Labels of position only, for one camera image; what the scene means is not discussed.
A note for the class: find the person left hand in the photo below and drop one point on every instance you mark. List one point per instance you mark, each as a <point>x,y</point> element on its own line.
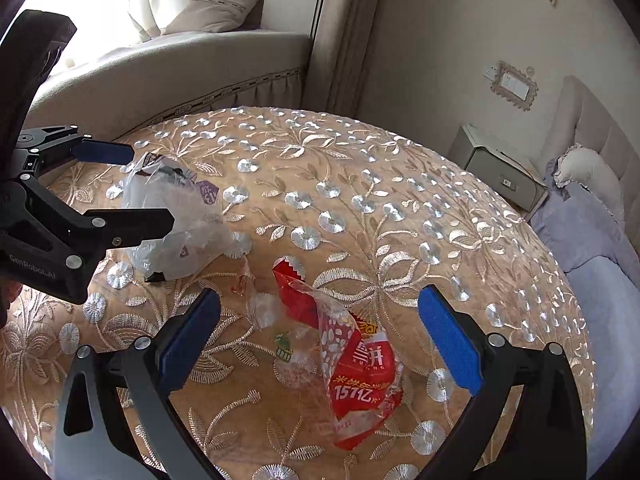
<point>10,290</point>

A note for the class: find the beige window seat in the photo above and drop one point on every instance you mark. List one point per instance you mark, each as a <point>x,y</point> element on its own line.
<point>172,76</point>

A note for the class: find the white bed pillow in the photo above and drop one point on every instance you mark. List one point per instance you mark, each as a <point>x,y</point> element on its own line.
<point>588,168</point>

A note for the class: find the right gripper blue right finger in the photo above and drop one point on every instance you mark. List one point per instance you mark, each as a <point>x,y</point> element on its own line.
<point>455,347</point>

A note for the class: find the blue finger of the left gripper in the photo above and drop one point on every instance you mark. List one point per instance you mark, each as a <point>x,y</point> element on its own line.
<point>130,227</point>
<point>102,152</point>

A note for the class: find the red snack wrapper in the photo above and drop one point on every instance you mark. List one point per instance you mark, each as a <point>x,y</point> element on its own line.
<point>344,369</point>

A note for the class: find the framed wall switch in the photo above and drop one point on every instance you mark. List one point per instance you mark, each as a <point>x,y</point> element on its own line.
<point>514,86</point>

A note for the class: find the grey nightstand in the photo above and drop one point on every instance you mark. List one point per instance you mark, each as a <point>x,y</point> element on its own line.
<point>506,171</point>

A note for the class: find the embroidered tan tablecloth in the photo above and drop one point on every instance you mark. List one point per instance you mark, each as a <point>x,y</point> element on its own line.
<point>370,218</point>

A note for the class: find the bed with lavender blanket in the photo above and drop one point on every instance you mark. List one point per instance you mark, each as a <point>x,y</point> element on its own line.
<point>602,268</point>

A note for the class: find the white plastic bag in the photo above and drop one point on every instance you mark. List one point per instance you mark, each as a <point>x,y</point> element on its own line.
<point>198,235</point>

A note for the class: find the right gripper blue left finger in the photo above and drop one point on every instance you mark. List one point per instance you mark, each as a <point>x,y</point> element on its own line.
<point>180,342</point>

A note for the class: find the beige tufted headboard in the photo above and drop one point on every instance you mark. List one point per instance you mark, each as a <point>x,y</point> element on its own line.
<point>581,118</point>

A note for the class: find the beige cushion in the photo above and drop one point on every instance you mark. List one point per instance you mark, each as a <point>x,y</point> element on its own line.
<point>211,16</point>

